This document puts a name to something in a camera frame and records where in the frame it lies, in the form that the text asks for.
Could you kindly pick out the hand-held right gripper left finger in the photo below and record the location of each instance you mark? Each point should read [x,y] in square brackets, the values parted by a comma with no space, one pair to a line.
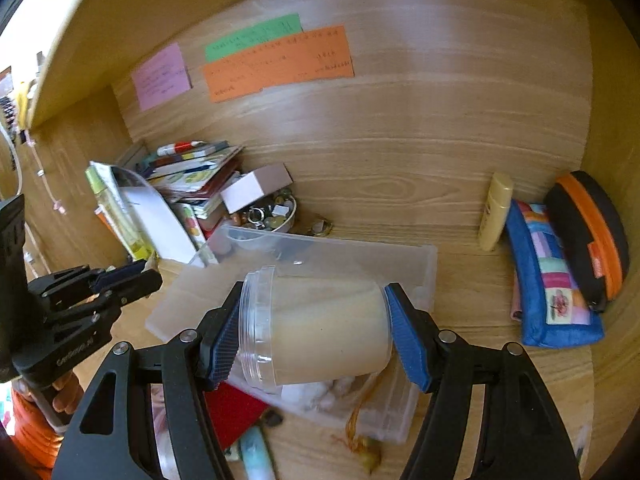
[222,345]

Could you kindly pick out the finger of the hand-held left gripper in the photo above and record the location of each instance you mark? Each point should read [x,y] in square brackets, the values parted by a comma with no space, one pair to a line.
[140,285]
[120,272]

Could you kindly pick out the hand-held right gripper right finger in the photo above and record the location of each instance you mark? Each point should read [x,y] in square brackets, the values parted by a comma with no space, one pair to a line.
[407,340]

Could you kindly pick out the red cloth pouch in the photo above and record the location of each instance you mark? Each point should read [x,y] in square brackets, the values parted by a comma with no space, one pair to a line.
[235,412]

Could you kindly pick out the clear jar with cream filling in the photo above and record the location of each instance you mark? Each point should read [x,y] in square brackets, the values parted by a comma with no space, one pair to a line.
[320,330]

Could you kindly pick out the clear plastic storage box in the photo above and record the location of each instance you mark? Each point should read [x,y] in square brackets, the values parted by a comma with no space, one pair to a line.
[350,265]

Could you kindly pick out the pale green tube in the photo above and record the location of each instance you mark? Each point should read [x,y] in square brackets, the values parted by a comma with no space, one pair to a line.
[257,455]

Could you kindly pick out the orange tassel charm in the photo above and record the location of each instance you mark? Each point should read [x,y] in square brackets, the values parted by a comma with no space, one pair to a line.
[367,452]

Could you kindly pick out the wooden desktop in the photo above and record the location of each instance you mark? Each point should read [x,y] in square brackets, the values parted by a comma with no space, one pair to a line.
[475,410]

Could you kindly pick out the person's left hand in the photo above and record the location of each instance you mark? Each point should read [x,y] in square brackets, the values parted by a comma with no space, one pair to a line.
[67,395]

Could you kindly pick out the yellow-green bottle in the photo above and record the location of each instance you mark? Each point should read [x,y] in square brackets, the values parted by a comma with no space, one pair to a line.
[122,220]

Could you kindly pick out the fruit print booklet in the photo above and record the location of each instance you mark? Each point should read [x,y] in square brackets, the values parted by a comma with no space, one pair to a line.
[192,227]

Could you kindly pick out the small dark stone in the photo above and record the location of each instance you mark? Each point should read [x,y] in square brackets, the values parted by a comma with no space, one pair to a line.
[271,418]

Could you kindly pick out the white cotton balls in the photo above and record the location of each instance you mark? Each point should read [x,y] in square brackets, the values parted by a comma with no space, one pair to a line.
[315,395]

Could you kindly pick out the clear plastic bowl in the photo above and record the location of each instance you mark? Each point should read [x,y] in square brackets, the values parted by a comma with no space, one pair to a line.
[250,242]

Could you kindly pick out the stack of books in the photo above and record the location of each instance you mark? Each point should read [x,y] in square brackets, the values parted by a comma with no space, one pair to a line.
[200,175]

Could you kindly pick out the red and white marker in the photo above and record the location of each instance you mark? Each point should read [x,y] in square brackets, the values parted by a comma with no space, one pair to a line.
[180,148]

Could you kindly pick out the bowl of beads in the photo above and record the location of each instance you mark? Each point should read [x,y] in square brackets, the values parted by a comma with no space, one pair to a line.
[272,215]

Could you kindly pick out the white and pink cardboard box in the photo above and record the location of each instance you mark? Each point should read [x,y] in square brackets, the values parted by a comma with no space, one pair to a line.
[255,187]

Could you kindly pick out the cream lotion tube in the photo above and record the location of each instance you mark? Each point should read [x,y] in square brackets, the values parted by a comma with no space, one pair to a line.
[495,215]

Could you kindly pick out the blue patchwork pouch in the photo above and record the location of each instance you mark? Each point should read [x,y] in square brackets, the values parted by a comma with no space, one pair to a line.
[550,280]

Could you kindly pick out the pink paper note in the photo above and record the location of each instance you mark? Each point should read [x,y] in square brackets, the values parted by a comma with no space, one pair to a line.
[161,76]

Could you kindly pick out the black and orange pencil case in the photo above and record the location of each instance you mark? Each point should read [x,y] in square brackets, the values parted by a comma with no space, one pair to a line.
[580,230]

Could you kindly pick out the wooden shelf board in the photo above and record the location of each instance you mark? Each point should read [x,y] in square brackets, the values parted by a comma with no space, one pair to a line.
[70,35]

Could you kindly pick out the orange paper note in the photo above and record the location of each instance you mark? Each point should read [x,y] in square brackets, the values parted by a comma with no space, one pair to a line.
[280,67]

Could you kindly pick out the green paper note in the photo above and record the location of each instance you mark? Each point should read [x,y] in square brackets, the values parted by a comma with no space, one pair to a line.
[240,40]

